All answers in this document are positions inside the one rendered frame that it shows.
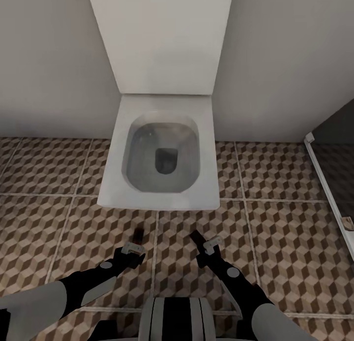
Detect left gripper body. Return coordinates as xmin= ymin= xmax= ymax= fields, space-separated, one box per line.
xmin=114 ymin=248 xmax=140 ymax=270

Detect mousetrap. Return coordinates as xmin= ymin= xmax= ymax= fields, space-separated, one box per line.
xmin=132 ymin=228 xmax=144 ymax=245
xmin=189 ymin=229 xmax=207 ymax=250

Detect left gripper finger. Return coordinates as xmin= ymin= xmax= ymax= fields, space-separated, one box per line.
xmin=138 ymin=253 xmax=146 ymax=266

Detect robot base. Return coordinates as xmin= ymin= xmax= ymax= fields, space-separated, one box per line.
xmin=89 ymin=320 xmax=258 ymax=341

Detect robot trunk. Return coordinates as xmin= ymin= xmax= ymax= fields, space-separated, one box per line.
xmin=138 ymin=297 xmax=216 ymax=341

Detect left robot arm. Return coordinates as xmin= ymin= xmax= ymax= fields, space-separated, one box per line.
xmin=0 ymin=241 xmax=146 ymax=341

